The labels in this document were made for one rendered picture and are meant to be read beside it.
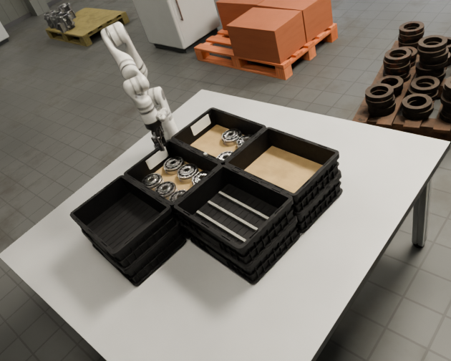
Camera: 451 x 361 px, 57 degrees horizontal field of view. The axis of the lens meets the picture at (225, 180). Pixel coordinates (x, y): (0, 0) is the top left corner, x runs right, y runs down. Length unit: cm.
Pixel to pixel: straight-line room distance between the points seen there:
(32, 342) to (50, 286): 93
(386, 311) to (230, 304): 99
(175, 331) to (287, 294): 43
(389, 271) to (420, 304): 23
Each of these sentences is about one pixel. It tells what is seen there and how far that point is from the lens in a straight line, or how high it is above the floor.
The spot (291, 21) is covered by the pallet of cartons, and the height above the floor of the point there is 47.
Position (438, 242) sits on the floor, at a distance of 264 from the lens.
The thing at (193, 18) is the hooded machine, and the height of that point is 34.
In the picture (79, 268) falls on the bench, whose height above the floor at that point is 70.
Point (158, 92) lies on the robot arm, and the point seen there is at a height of 108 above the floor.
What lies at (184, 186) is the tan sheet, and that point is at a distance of 195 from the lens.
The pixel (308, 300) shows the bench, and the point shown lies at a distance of 159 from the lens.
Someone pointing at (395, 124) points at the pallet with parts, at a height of 11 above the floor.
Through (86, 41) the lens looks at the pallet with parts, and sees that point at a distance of 691.
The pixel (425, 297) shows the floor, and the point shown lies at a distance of 242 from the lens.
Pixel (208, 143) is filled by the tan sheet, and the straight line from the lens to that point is 216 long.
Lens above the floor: 205
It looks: 40 degrees down
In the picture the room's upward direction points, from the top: 19 degrees counter-clockwise
